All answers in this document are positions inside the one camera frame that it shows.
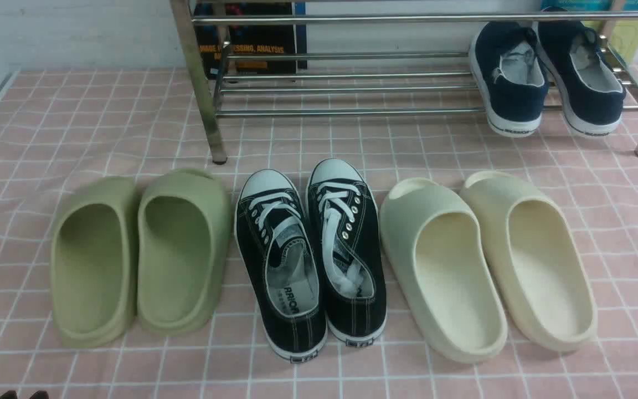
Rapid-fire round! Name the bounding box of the black canvas sneaker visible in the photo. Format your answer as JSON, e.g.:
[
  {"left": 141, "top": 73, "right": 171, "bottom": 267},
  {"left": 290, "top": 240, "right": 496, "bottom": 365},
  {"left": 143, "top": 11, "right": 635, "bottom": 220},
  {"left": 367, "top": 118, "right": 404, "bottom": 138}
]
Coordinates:
[
  {"left": 235, "top": 169, "right": 328, "bottom": 364},
  {"left": 305, "top": 157, "right": 387, "bottom": 348}
]

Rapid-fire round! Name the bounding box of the metal shoe rack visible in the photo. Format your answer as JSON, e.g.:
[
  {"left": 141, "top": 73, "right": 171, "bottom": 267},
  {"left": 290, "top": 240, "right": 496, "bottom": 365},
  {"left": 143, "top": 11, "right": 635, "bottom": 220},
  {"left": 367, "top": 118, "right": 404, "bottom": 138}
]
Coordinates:
[{"left": 169, "top": 1, "right": 638, "bottom": 166}]

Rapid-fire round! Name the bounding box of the navy left slip-on shoe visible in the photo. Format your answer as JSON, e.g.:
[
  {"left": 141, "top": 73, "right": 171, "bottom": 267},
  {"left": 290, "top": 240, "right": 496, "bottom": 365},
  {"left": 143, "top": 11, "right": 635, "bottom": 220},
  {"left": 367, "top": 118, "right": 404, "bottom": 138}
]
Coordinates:
[{"left": 468, "top": 21, "right": 549, "bottom": 138}]

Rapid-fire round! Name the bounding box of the navy slip-on shoe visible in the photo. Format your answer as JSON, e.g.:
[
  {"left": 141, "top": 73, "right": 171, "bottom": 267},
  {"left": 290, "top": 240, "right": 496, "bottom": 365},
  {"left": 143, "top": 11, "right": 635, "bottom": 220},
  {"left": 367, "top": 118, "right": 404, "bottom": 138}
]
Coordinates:
[
  {"left": 532, "top": 20, "right": 627, "bottom": 138},
  {"left": 468, "top": 21, "right": 549, "bottom": 138}
]

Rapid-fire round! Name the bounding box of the navy right slip-on shoe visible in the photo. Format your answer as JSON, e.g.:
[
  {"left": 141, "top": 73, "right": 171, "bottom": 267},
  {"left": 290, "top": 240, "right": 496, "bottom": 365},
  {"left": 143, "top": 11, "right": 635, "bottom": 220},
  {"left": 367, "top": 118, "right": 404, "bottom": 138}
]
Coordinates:
[{"left": 532, "top": 20, "right": 627, "bottom": 138}]

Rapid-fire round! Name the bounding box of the cream left foam slipper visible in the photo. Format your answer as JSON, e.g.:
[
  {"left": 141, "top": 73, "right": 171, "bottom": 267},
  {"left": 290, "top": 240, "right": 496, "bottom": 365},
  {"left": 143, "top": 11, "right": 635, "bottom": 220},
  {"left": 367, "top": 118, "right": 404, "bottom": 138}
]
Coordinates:
[{"left": 379, "top": 177, "right": 507, "bottom": 364}]

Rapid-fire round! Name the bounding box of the cream foam slipper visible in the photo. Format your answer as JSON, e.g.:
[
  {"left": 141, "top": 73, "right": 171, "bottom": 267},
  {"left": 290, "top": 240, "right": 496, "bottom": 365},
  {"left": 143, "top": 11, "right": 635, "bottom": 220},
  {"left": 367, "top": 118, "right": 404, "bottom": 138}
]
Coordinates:
[
  {"left": 459, "top": 170, "right": 598, "bottom": 352},
  {"left": 379, "top": 177, "right": 507, "bottom": 364}
]

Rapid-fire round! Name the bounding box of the green right foam slipper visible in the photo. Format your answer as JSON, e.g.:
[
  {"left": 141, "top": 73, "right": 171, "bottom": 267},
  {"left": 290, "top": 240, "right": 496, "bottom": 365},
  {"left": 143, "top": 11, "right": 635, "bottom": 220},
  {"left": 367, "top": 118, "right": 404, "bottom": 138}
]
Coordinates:
[{"left": 137, "top": 168, "right": 233, "bottom": 334}]

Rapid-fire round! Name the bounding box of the green foam slipper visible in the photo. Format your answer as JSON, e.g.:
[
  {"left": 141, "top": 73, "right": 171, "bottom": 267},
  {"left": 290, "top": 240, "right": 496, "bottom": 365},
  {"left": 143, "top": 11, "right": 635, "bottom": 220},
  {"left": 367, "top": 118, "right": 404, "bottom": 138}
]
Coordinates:
[
  {"left": 50, "top": 176, "right": 140, "bottom": 348},
  {"left": 137, "top": 168, "right": 233, "bottom": 334}
]

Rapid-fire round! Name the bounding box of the green left foam slipper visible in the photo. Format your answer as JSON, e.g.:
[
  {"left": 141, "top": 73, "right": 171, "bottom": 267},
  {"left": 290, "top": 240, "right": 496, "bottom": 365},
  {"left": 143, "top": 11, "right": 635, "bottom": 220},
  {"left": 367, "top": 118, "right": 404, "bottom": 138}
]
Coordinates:
[{"left": 50, "top": 176, "right": 140, "bottom": 348}]

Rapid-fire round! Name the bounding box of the cream right foam slipper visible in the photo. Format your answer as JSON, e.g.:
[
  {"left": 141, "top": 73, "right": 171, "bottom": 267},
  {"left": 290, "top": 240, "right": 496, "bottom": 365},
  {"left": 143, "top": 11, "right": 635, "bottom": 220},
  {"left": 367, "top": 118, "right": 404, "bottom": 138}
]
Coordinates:
[{"left": 459, "top": 170, "right": 598, "bottom": 352}]

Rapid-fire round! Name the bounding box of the pink checked tablecloth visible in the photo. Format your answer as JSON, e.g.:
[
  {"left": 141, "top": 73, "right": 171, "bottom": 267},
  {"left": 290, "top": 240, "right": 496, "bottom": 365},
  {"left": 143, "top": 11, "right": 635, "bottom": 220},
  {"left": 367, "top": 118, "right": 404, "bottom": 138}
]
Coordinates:
[{"left": 0, "top": 70, "right": 638, "bottom": 398}]

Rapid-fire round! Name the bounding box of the yellow-green book at right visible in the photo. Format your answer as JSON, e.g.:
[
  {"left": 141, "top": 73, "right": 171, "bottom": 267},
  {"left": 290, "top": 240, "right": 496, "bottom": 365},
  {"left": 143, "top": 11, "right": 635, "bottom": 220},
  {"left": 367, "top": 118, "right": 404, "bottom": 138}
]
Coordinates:
[{"left": 540, "top": 1, "right": 638, "bottom": 62}]

